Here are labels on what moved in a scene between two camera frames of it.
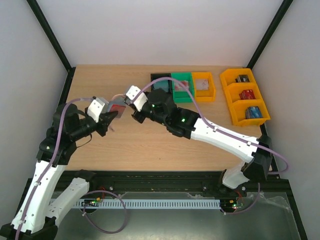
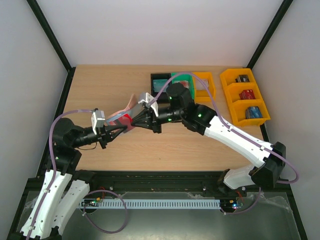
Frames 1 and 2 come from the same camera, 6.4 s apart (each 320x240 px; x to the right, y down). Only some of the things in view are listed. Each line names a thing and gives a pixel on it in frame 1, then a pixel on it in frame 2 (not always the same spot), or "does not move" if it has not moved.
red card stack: [247, 94] does not move
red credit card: [119, 109] → [125, 120]
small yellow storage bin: [204, 86] does not move
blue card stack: [253, 112] does not move
